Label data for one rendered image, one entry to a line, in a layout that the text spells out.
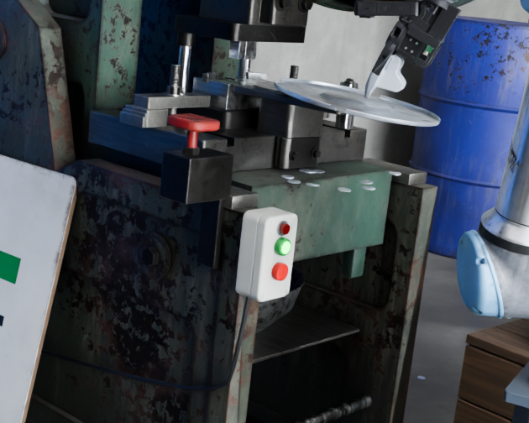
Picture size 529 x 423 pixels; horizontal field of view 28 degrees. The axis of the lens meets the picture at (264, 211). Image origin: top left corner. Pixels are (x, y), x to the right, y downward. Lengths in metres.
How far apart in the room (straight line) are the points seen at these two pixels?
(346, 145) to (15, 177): 0.63
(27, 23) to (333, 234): 0.69
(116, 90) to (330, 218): 0.47
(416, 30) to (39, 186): 0.74
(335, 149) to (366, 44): 2.22
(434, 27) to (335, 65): 2.26
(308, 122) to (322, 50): 2.13
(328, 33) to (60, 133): 2.15
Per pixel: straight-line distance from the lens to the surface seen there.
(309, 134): 1.88
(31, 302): 1.99
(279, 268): 1.61
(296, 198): 1.79
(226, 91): 1.90
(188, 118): 1.57
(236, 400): 1.73
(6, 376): 2.04
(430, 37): 1.81
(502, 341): 2.06
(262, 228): 1.58
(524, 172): 1.41
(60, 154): 1.98
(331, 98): 1.78
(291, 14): 1.90
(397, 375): 2.10
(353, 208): 1.93
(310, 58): 3.94
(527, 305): 1.47
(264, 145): 1.84
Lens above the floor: 0.99
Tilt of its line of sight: 13 degrees down
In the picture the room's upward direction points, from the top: 6 degrees clockwise
